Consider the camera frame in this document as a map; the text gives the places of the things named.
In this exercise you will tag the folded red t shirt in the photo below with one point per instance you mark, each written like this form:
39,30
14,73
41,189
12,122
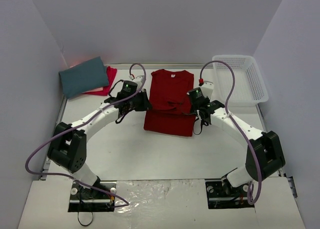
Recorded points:
111,74

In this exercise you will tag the white plastic basket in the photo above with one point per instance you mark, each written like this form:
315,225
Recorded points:
249,87

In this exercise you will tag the folded pink t shirt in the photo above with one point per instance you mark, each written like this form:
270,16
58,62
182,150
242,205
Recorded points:
95,90

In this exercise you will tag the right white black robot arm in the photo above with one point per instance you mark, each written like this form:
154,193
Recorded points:
264,152

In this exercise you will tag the red t shirt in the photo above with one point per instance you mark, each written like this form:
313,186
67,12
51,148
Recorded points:
170,113
111,74

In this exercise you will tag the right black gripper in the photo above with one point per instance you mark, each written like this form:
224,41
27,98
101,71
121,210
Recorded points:
191,103

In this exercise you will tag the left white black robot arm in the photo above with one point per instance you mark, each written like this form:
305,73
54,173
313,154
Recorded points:
69,148

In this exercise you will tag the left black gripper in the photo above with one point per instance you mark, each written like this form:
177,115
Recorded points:
144,100

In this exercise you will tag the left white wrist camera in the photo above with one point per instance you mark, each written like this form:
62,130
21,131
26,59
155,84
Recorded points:
139,80

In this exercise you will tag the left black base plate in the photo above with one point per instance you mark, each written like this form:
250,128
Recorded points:
88,200

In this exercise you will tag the folded teal t shirt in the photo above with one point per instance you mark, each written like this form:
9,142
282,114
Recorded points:
86,76

